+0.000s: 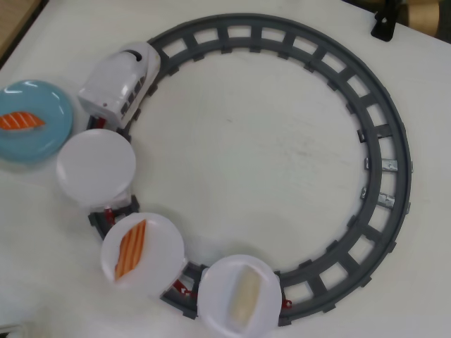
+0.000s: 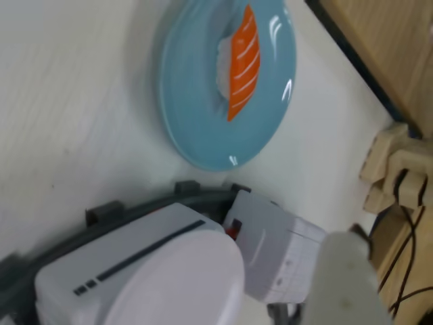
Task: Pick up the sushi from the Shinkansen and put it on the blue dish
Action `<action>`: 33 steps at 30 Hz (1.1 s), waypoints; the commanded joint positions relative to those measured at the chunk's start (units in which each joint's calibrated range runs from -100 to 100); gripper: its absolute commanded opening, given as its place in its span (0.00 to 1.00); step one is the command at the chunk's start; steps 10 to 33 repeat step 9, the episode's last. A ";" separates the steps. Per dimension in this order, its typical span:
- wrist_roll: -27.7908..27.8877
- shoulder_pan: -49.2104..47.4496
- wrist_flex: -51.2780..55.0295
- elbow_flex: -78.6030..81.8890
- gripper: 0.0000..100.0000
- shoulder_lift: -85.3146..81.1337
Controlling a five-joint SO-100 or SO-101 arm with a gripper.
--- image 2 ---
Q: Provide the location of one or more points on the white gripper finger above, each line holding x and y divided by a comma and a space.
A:
341, 284

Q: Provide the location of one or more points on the salmon nigiri sushi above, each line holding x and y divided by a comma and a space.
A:
245, 71

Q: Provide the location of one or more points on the blue round dish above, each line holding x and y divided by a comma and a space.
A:
193, 101

